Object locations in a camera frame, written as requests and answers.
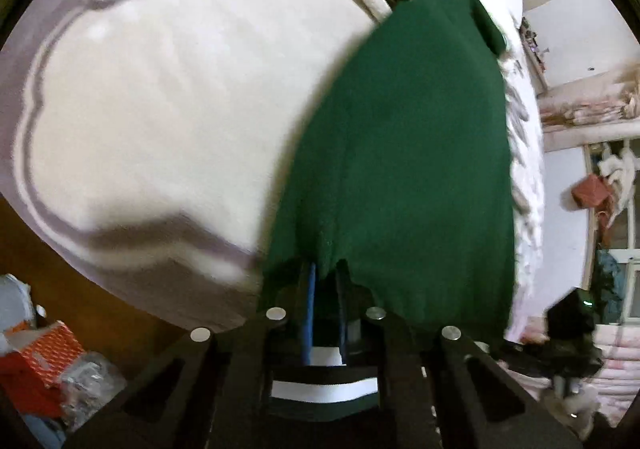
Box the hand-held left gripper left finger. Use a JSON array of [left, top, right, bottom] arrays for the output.
[[65, 261, 321, 449]]

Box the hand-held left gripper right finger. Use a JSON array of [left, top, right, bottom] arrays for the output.
[[336, 271, 583, 449]]

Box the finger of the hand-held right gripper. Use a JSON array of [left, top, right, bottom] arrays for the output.
[[492, 341, 551, 377]]

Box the green and white varsity jacket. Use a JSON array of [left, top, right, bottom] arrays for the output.
[[257, 0, 518, 422]]

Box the teal cloth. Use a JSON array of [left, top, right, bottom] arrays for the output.
[[592, 249, 626, 325]]

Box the dusty red garment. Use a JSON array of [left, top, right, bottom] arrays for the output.
[[571, 173, 613, 211]]

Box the white crumpled garment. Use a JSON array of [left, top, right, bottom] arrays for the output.
[[597, 146, 640, 215]]

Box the pink floral curtain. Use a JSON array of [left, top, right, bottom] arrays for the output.
[[537, 79, 640, 150]]

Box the clear plastic bag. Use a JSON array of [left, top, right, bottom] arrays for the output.
[[59, 353, 128, 431]]

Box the orange and white box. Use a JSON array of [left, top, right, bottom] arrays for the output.
[[9, 320, 87, 390]]

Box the bed with floral blanket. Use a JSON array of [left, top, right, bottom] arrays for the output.
[[0, 0, 548, 345]]

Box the red bag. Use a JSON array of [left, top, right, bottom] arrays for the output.
[[0, 358, 62, 420]]

